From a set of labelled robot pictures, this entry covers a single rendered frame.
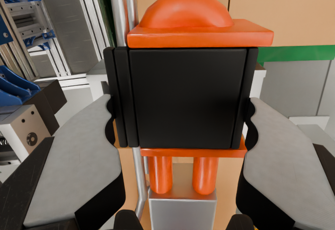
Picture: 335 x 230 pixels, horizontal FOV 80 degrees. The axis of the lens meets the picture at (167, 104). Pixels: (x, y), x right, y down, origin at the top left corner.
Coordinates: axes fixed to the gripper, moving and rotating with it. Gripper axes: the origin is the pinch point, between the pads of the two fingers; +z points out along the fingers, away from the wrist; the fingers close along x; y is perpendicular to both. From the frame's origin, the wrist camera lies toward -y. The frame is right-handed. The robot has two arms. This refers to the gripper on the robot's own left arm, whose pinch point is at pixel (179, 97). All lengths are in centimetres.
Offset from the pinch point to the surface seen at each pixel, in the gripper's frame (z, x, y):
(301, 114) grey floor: 124, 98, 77
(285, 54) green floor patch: 124, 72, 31
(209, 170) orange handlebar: 0.6, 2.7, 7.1
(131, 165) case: 28.5, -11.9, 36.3
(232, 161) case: 28.6, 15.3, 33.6
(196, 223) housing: 0.1, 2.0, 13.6
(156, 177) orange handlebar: 0.6, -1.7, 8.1
